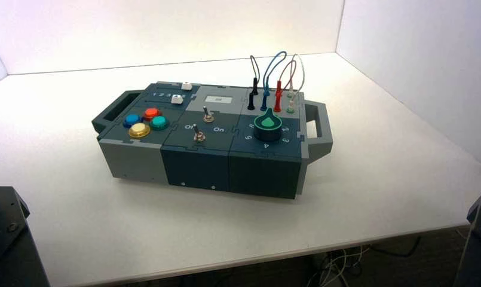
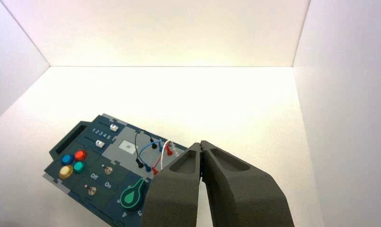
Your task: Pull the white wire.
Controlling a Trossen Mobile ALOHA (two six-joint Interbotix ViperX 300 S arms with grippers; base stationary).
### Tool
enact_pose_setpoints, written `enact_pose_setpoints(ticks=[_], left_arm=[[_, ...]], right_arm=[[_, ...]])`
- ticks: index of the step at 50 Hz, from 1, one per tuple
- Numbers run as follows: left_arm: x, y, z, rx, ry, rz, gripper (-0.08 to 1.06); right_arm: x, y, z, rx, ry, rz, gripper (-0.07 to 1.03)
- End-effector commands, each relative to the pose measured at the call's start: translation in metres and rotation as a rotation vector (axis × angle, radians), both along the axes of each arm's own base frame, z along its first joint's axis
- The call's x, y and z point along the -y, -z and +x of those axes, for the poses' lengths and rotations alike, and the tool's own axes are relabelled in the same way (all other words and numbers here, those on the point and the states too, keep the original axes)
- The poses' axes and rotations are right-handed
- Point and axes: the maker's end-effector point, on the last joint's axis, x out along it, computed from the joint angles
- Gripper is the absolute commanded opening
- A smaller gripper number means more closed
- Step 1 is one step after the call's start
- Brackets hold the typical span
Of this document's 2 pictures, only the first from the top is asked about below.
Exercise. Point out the black green rotary knob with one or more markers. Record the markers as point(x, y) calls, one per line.
point(268, 126)

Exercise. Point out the grey teal control box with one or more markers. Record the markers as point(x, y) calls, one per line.
point(192, 162)

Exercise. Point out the white key cap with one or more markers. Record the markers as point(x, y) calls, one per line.
point(186, 85)
point(177, 99)

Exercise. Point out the green push button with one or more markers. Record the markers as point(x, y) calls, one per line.
point(159, 123)

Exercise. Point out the red push button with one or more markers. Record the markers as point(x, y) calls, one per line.
point(152, 114)

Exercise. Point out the yellow push button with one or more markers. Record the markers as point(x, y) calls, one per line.
point(139, 130)

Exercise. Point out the blue push button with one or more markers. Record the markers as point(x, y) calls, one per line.
point(132, 120)

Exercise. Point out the metal toggle switch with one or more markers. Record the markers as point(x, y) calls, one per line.
point(199, 136)
point(207, 116)

